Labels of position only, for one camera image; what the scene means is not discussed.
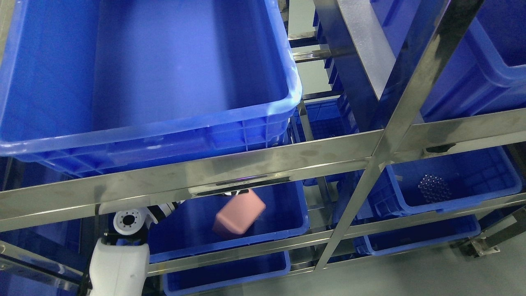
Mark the blue bin with metal balls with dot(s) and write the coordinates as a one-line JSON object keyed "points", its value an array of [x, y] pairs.
{"points": [[443, 184]]}

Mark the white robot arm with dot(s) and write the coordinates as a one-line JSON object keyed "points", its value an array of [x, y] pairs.
{"points": [[119, 262]]}

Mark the pink plastic storage box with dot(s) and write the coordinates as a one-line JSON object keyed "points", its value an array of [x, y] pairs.
{"points": [[241, 211]]}

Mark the blue bin upper right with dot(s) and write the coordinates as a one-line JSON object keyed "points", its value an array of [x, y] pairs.
{"points": [[486, 73]]}

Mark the large blue top bin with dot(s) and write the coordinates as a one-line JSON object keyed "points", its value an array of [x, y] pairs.
{"points": [[91, 87]]}

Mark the stainless steel shelf rack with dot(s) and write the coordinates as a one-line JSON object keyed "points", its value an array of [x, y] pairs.
{"points": [[365, 74]]}

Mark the blue bin receiving box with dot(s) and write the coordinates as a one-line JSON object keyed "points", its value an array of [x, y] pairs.
{"points": [[188, 230]]}

